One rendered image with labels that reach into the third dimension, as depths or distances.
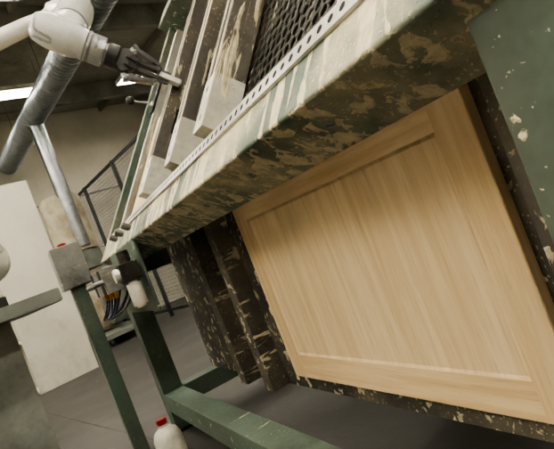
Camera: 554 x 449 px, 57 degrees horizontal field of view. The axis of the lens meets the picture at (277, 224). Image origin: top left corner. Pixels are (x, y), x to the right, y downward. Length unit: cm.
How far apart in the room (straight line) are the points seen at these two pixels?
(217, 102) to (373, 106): 52
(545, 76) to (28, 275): 541
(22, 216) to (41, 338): 123
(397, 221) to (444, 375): 30
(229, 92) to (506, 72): 72
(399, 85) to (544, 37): 17
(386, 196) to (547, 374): 38
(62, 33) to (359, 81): 120
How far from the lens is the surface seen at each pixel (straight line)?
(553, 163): 47
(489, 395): 99
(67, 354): 567
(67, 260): 230
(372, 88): 59
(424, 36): 51
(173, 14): 272
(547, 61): 46
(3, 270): 197
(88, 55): 168
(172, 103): 172
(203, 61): 142
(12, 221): 573
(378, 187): 96
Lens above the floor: 69
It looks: level
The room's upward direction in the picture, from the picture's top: 21 degrees counter-clockwise
